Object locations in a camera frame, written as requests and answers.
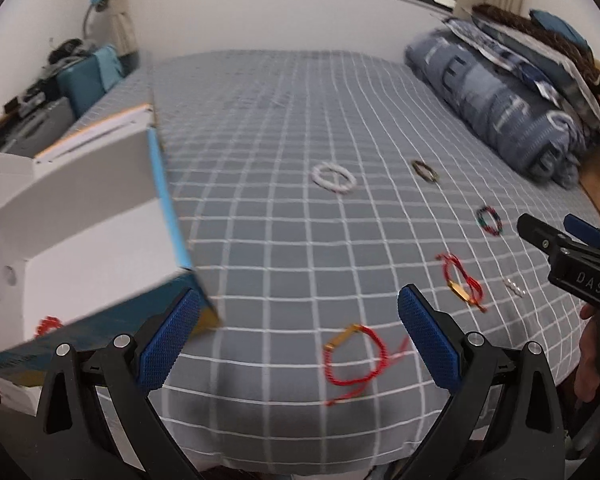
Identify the beige curtain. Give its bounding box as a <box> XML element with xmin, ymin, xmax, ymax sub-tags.
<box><xmin>102</xmin><ymin>0</ymin><xmax>141</xmax><ymax>58</ymax></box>

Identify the red bead bracelet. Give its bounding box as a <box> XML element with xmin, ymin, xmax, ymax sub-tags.
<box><xmin>35</xmin><ymin>315</ymin><xmax>64</xmax><ymax>337</ymax></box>

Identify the white blue yellow cardboard box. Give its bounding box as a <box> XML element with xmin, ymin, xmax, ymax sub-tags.
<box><xmin>0</xmin><ymin>103</ymin><xmax>226</xmax><ymax>417</ymax></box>

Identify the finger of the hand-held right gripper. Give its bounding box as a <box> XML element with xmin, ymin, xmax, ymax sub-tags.
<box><xmin>563</xmin><ymin>213</ymin><xmax>600</xmax><ymax>252</ymax></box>
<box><xmin>517</xmin><ymin>213</ymin><xmax>569</xmax><ymax>257</ymax></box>

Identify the teal storage bag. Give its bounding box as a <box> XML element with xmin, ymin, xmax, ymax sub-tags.
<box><xmin>56</xmin><ymin>56</ymin><xmax>108</xmax><ymax>117</ymax></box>

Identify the plain blue pillow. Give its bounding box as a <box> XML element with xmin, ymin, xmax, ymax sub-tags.
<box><xmin>529</xmin><ymin>9</ymin><xmax>592</xmax><ymax>46</ymax></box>

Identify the brown bead bracelet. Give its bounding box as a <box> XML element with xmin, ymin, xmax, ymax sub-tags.
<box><xmin>412</xmin><ymin>160</ymin><xmax>441</xmax><ymax>184</ymax></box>

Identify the dark desk clutter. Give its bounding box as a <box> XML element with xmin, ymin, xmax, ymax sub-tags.
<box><xmin>45</xmin><ymin>37</ymin><xmax>97</xmax><ymax>66</ymax></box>

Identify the rolled blue striped quilt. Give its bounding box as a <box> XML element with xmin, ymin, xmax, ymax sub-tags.
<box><xmin>404</xmin><ymin>29</ymin><xmax>588</xmax><ymax>190</ymax></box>

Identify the person's right hand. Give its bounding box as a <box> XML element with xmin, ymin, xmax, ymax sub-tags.
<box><xmin>574</xmin><ymin>304</ymin><xmax>600</xmax><ymax>400</ymax></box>

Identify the white pink bead bracelet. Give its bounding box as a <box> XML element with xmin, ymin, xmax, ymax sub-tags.
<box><xmin>311</xmin><ymin>162</ymin><xmax>358</xmax><ymax>197</ymax></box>

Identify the blue desk lamp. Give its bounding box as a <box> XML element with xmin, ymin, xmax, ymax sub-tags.
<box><xmin>82</xmin><ymin>0</ymin><xmax>110</xmax><ymax>43</ymax></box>

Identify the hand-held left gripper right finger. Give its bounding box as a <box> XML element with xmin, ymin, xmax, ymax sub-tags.
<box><xmin>397</xmin><ymin>284</ymin><xmax>567</xmax><ymax>480</ymax></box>

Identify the teal cloth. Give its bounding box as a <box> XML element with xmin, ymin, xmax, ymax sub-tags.
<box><xmin>94</xmin><ymin>45</ymin><xmax>127</xmax><ymax>92</ymax></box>

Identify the multicolour bead bracelet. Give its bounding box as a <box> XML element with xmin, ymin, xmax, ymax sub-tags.
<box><xmin>476</xmin><ymin>205</ymin><xmax>504</xmax><ymax>237</ymax></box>

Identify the brown fuzzy blanket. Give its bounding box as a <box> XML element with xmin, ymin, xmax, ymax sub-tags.
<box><xmin>471</xmin><ymin>3</ymin><xmax>600</xmax><ymax>96</ymax></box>

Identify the grey checked bed sheet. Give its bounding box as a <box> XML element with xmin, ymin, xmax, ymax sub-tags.
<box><xmin>55</xmin><ymin>49</ymin><xmax>600</xmax><ymax>467</ymax></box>

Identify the blue white patterned pillow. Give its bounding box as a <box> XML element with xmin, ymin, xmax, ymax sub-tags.
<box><xmin>442</xmin><ymin>12</ymin><xmax>600</xmax><ymax>136</ymax></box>

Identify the grey storage case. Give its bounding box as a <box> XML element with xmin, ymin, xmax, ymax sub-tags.
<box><xmin>0</xmin><ymin>97</ymin><xmax>77</xmax><ymax>157</ymax></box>

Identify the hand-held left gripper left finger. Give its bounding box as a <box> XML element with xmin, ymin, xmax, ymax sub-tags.
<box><xmin>35</xmin><ymin>288</ymin><xmax>202</xmax><ymax>480</ymax></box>

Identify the red cord bracelet gold bar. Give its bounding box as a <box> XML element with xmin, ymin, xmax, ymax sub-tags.
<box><xmin>436</xmin><ymin>252</ymin><xmax>487</xmax><ymax>311</ymax></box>
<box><xmin>322</xmin><ymin>325</ymin><xmax>412</xmax><ymax>407</ymax></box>

